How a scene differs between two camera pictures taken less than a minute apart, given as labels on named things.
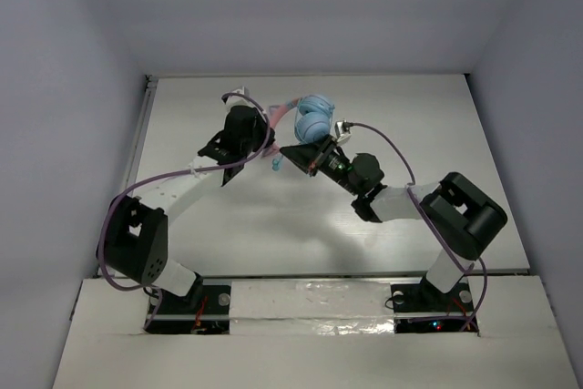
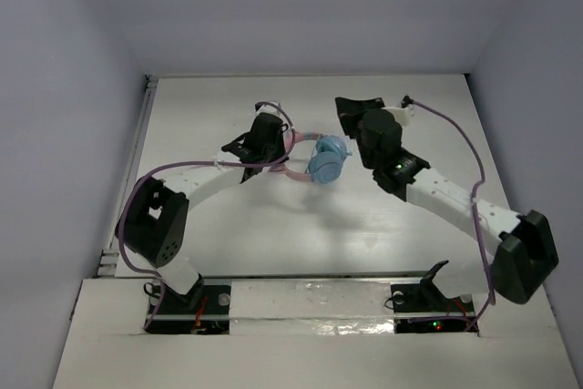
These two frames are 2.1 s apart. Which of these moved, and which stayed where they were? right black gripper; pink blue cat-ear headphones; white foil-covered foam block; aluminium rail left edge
Moved: pink blue cat-ear headphones; right black gripper
Stayed: white foil-covered foam block; aluminium rail left edge
